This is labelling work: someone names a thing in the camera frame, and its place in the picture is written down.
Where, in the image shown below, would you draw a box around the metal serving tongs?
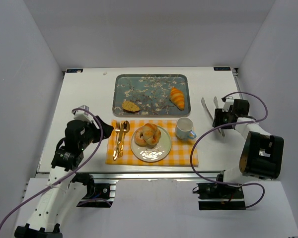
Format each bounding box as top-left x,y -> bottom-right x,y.
201,97 -> 225,137

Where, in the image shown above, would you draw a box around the sugared bagel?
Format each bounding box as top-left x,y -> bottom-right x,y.
134,127 -> 147,146

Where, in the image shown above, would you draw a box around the knotted bread roll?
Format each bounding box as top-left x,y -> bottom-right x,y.
143,123 -> 161,146

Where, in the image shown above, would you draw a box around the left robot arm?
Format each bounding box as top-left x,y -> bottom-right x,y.
14,116 -> 114,238

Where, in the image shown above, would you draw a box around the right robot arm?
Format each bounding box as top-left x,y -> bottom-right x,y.
106,97 -> 284,187

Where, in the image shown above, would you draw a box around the bread slice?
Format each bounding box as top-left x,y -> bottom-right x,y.
122,101 -> 141,113

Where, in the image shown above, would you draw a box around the gold fork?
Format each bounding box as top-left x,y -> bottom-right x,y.
113,121 -> 121,160

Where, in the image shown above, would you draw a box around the gold knife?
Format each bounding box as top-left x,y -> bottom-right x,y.
116,121 -> 127,158

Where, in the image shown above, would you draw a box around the gold spoon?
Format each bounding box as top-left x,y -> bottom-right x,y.
118,120 -> 130,158

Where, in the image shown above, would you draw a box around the light blue mug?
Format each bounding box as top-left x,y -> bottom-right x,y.
175,117 -> 196,139

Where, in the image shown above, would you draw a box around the striped croissant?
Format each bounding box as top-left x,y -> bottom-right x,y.
169,87 -> 185,111

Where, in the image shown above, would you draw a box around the right blue table label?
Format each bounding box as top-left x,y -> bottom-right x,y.
213,66 -> 231,71

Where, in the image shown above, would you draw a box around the blue table label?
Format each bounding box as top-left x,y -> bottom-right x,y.
213,66 -> 231,71
66,68 -> 83,73

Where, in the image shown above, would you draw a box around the yellow checkered cloth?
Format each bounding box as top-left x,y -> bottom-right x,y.
106,120 -> 195,167

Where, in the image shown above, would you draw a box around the cream and green plate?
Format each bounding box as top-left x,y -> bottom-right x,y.
131,125 -> 172,163

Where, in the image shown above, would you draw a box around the blue floral serving tray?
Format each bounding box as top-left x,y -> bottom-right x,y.
112,74 -> 191,118

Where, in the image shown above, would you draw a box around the left blue table label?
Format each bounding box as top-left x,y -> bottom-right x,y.
66,68 -> 83,73

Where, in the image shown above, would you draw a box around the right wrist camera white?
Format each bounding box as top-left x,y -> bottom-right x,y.
222,96 -> 234,112

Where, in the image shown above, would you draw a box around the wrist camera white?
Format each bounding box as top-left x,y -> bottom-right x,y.
222,96 -> 234,112
72,105 -> 94,123

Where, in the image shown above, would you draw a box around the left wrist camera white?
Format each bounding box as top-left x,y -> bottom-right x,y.
72,105 -> 94,123

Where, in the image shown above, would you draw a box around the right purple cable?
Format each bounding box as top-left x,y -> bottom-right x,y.
190,91 -> 268,209

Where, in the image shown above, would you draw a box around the aluminium table rail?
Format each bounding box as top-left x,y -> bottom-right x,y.
36,170 -> 274,181

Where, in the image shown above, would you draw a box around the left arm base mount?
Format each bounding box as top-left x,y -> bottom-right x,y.
71,173 -> 116,208

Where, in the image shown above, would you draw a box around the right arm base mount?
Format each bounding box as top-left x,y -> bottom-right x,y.
192,183 -> 246,211

